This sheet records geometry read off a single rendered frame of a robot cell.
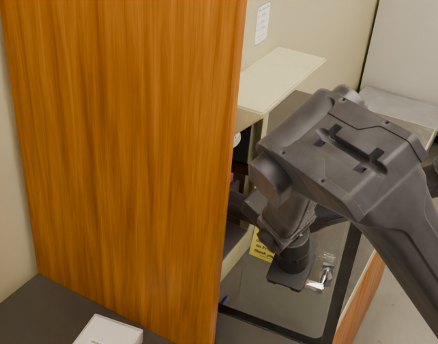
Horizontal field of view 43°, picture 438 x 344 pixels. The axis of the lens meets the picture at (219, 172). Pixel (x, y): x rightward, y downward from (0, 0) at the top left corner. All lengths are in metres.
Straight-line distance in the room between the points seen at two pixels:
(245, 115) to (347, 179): 0.57
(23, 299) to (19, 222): 0.18
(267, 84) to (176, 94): 0.21
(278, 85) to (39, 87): 0.46
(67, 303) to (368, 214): 1.05
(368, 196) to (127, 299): 0.94
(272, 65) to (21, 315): 0.79
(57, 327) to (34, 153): 0.40
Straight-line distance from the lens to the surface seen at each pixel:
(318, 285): 1.07
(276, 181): 0.46
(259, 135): 1.37
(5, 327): 1.37
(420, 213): 0.45
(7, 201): 1.35
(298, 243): 0.90
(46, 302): 1.41
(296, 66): 1.17
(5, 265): 1.43
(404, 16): 4.10
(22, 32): 1.12
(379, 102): 4.04
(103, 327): 1.28
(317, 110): 0.48
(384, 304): 2.87
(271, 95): 1.02
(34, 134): 1.21
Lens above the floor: 1.93
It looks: 33 degrees down
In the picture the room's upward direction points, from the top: 5 degrees clockwise
